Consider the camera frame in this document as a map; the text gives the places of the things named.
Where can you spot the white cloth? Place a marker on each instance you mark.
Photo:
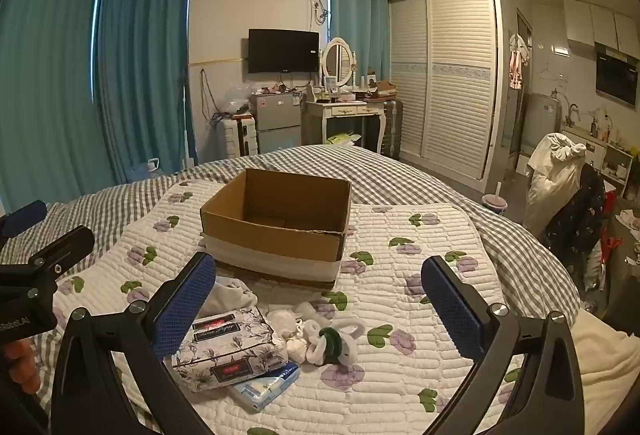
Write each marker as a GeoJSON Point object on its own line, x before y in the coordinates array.
{"type": "Point", "coordinates": [227, 297]}

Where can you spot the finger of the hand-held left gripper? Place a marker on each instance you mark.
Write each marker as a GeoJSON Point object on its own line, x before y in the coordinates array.
{"type": "Point", "coordinates": [26, 215]}
{"type": "Point", "coordinates": [62, 247]}

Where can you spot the quilted floral bed mat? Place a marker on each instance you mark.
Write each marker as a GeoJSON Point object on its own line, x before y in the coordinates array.
{"type": "Point", "coordinates": [400, 265]}

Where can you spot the clear plastic bag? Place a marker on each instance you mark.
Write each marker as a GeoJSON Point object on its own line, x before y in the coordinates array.
{"type": "Point", "coordinates": [236, 102]}

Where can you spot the yellow green bag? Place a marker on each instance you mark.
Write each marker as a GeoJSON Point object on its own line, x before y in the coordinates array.
{"type": "Point", "coordinates": [344, 138]}

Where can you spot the silver mini fridge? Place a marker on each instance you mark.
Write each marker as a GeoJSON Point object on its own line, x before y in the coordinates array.
{"type": "Point", "coordinates": [276, 122]}

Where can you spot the black wall television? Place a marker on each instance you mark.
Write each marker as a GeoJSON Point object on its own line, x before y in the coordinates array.
{"type": "Point", "coordinates": [283, 51]}

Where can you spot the white socks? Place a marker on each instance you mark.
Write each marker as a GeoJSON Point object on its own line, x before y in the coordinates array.
{"type": "Point", "coordinates": [289, 332]}

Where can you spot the clear water jug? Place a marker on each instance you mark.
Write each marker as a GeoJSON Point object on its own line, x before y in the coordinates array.
{"type": "Point", "coordinates": [147, 171]}

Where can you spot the white garment on chair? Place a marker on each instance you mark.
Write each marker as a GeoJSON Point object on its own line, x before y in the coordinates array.
{"type": "Point", "coordinates": [552, 175]}

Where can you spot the grey washing machine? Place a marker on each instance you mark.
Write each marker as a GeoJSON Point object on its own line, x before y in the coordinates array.
{"type": "Point", "coordinates": [542, 120]}

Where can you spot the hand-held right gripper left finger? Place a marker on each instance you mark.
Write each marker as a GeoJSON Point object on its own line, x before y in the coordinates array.
{"type": "Point", "coordinates": [184, 307]}

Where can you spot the white dressing table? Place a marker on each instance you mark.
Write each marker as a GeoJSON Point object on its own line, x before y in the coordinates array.
{"type": "Point", "coordinates": [345, 111]}

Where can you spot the cardboard box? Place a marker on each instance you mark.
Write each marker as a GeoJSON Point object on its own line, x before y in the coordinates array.
{"type": "Point", "coordinates": [280, 225]}

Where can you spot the teal window curtain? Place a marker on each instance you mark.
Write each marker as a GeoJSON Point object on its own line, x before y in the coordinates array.
{"type": "Point", "coordinates": [145, 65]}

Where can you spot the white suitcase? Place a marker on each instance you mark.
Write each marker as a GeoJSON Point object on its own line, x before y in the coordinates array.
{"type": "Point", "coordinates": [231, 137]}

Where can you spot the floral tissue pack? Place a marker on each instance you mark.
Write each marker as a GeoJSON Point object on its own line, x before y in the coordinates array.
{"type": "Point", "coordinates": [230, 347]}

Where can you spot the oval vanity mirror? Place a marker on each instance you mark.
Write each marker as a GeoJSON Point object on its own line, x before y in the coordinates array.
{"type": "Point", "coordinates": [337, 62]}

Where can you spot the wide teal curtain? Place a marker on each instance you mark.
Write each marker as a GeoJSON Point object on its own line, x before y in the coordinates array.
{"type": "Point", "coordinates": [45, 90]}

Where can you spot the black range hood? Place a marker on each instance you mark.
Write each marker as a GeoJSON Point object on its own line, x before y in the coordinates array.
{"type": "Point", "coordinates": [617, 77]}

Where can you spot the white wall cabinets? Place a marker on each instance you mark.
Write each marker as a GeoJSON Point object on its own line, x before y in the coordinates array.
{"type": "Point", "coordinates": [597, 22]}

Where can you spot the dark suitcase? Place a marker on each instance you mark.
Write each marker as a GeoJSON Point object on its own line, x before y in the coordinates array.
{"type": "Point", "coordinates": [391, 130]}

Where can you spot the dark floral garment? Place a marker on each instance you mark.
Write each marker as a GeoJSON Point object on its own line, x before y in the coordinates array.
{"type": "Point", "coordinates": [580, 215]}

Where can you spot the cream blanket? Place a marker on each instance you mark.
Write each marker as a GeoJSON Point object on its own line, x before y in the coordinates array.
{"type": "Point", "coordinates": [607, 365]}

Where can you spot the white louvred wardrobe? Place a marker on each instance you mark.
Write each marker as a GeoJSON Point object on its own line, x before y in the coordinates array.
{"type": "Point", "coordinates": [450, 85]}

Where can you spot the white plush toy green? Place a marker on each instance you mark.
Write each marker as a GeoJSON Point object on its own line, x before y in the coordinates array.
{"type": "Point", "coordinates": [332, 340]}

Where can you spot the hanging pink clothes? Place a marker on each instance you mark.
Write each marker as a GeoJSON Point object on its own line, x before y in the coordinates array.
{"type": "Point", "coordinates": [517, 65]}

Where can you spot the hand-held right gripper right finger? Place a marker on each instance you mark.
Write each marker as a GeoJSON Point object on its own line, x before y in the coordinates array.
{"type": "Point", "coordinates": [452, 310]}

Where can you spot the narrow teal curtain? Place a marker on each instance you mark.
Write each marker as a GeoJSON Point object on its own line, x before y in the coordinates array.
{"type": "Point", "coordinates": [357, 15]}

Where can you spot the person's left hand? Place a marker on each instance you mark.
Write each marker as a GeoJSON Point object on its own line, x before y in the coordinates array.
{"type": "Point", "coordinates": [21, 360]}

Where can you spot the brown boxes on table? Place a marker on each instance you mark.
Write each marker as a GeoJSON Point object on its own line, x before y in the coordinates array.
{"type": "Point", "coordinates": [385, 91]}

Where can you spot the blue tissue pack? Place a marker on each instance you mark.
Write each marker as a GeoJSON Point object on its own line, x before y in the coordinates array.
{"type": "Point", "coordinates": [265, 387]}

